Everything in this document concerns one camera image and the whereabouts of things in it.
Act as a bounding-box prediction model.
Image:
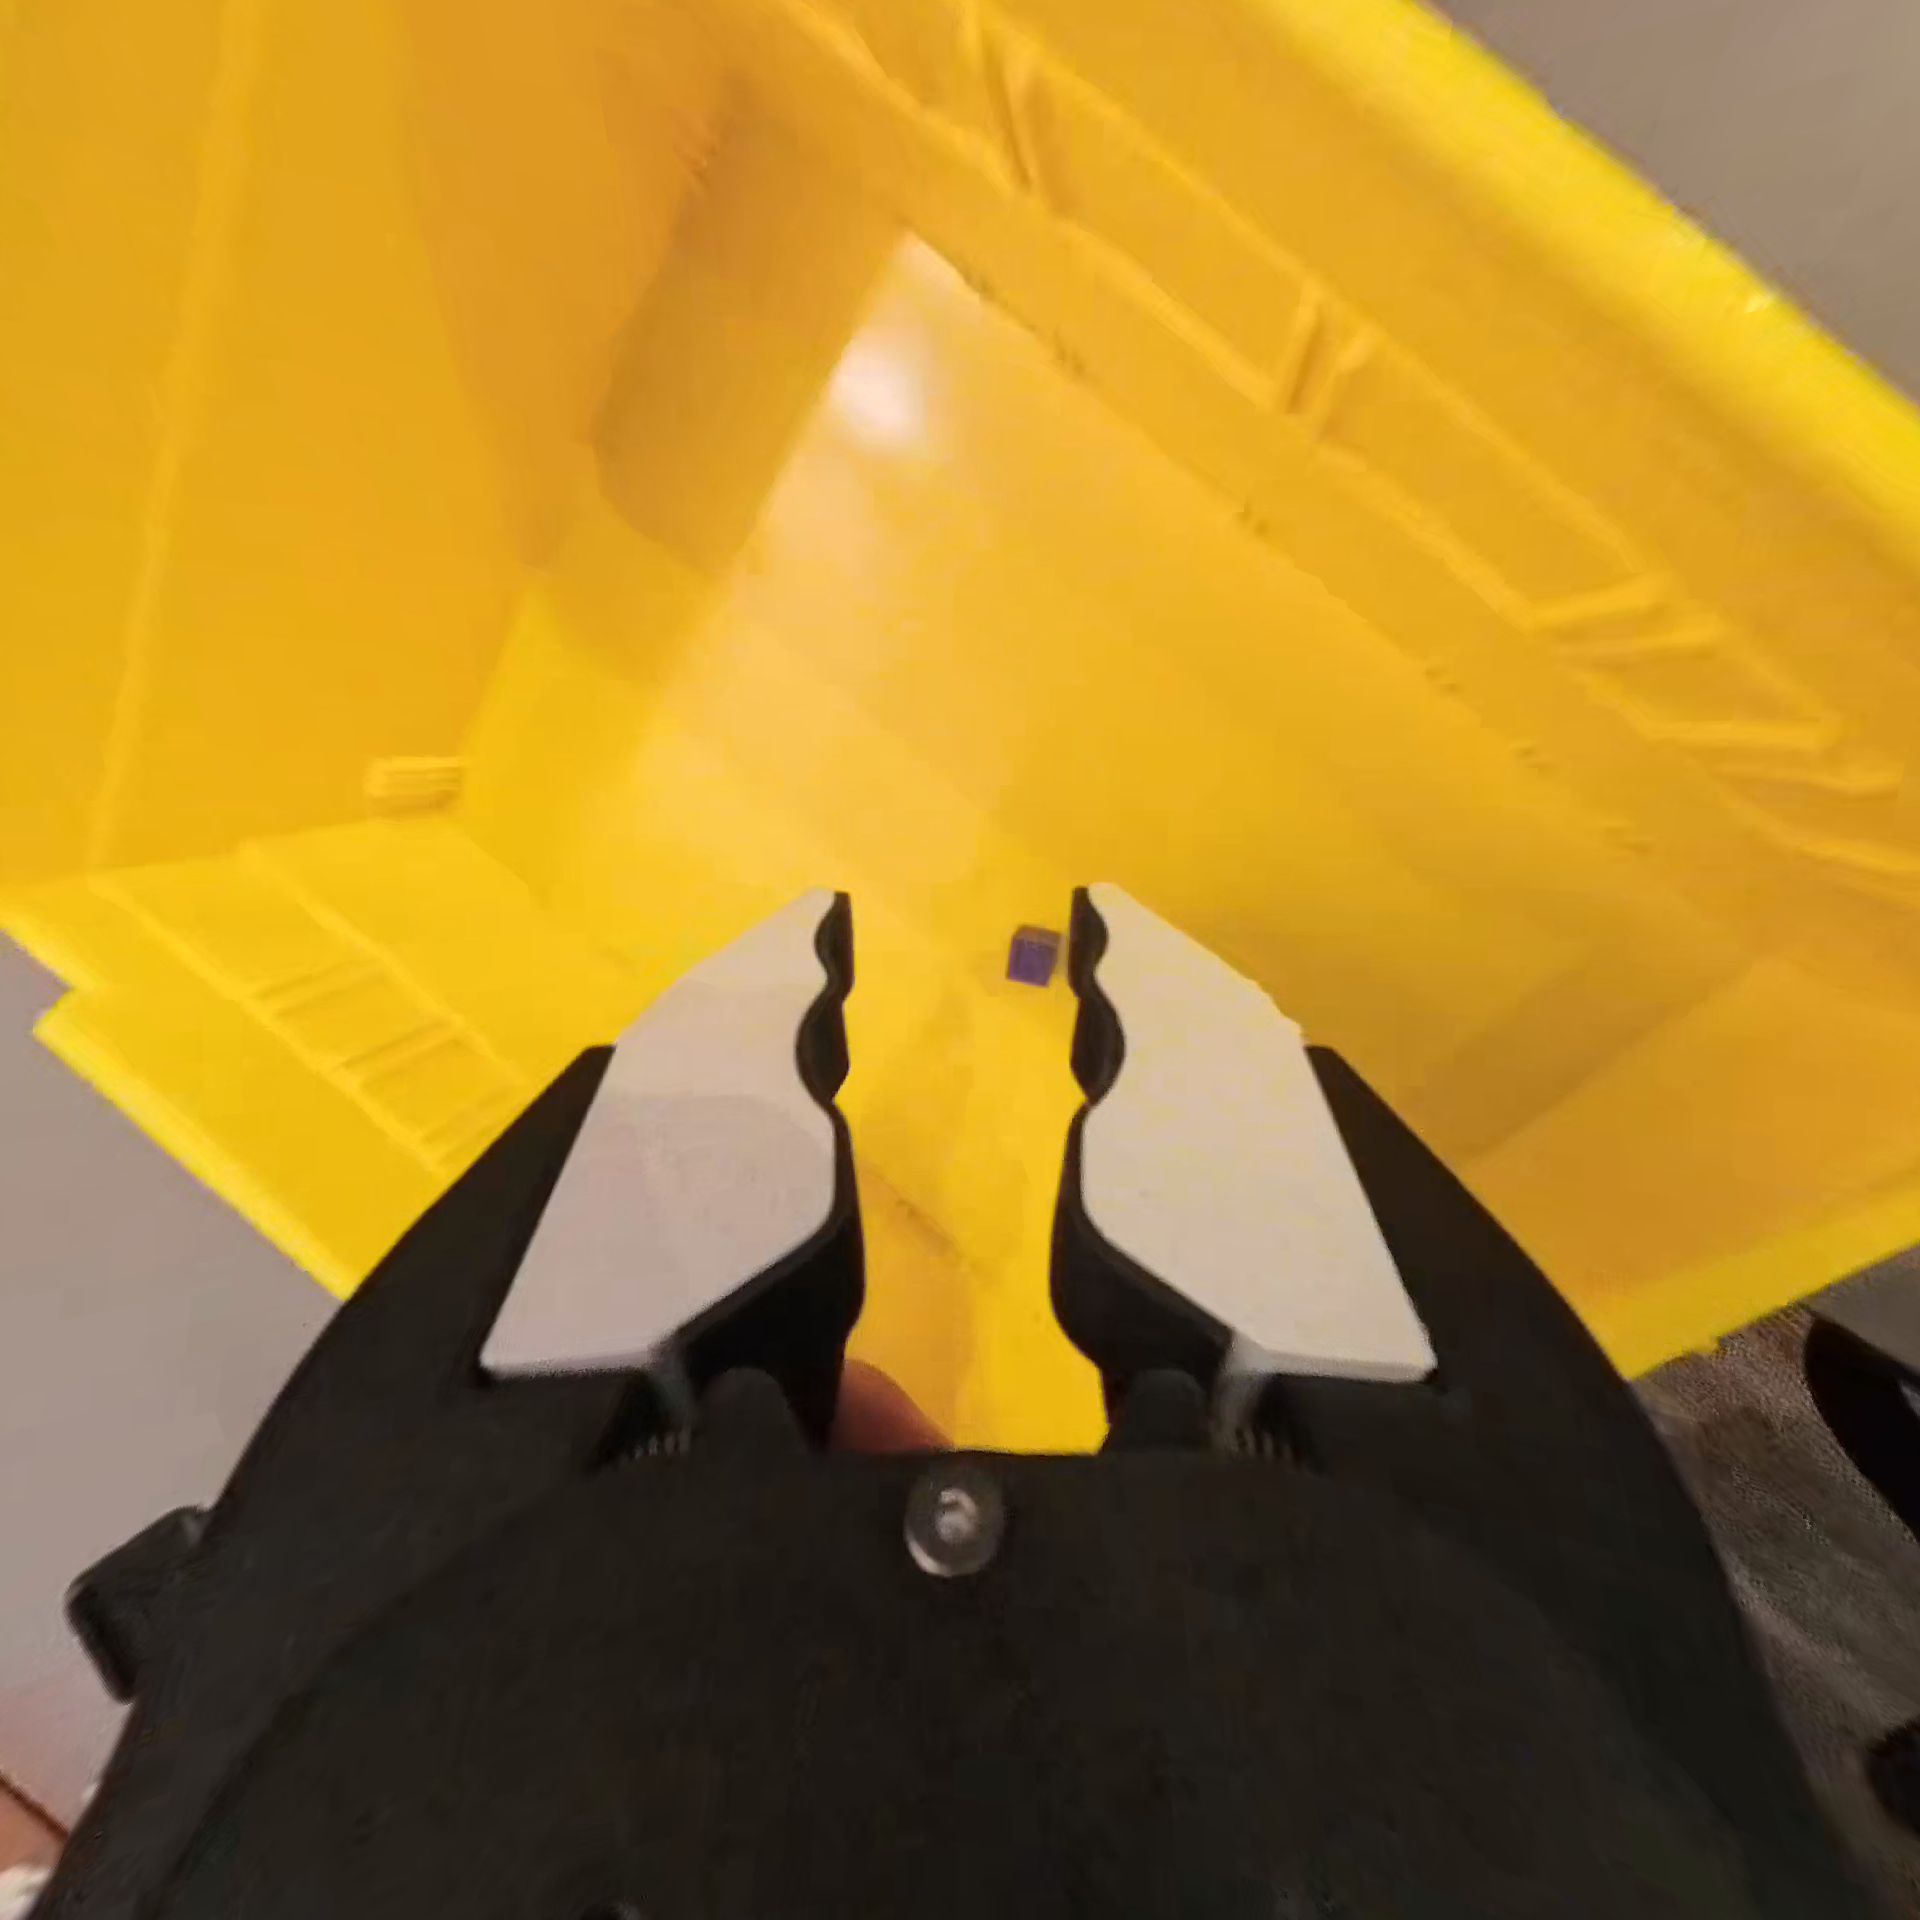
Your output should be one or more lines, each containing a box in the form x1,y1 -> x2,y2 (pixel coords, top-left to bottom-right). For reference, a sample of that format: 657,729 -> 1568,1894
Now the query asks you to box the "black rounded object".
1799,1307 -> 1920,1521

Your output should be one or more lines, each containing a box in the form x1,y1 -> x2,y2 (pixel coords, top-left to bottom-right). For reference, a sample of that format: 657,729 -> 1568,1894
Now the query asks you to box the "yellow plastic bin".
0,0 -> 1920,1449

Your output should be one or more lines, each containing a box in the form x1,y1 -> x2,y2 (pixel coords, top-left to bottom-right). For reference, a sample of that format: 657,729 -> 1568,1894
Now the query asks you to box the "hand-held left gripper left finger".
481,891 -> 868,1432

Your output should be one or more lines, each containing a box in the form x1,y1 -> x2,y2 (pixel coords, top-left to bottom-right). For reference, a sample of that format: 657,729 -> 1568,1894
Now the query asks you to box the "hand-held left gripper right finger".
1055,882 -> 1441,1435

